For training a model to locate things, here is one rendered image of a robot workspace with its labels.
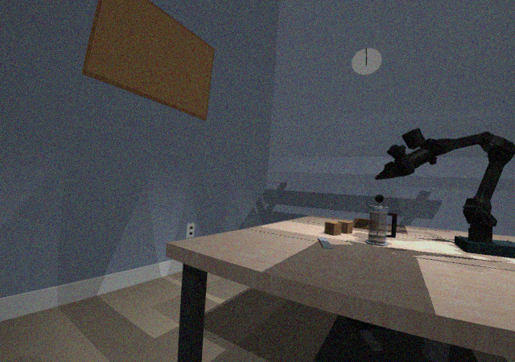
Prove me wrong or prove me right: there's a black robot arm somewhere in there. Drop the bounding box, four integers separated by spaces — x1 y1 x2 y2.
387 128 515 244

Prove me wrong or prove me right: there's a tan cube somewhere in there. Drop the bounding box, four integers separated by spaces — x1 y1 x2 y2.
324 222 341 236
338 220 352 234

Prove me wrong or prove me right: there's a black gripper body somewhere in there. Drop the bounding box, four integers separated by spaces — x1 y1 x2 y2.
386 152 420 175

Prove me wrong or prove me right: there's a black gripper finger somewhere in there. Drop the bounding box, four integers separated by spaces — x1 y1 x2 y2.
381 161 406 179
375 164 390 180

